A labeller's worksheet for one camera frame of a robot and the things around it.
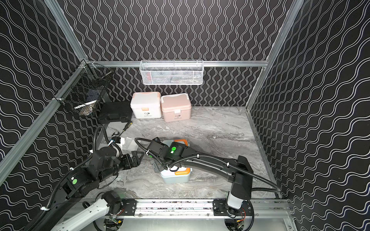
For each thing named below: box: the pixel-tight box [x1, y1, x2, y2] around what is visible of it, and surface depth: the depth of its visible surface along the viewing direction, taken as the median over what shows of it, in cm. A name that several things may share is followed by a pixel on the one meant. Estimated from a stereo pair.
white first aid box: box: [130, 91, 162, 119], surface depth 109 cm
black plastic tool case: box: [97, 101, 133, 124], surface depth 111 cm
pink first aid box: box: [160, 93, 192, 123], surface depth 108 cm
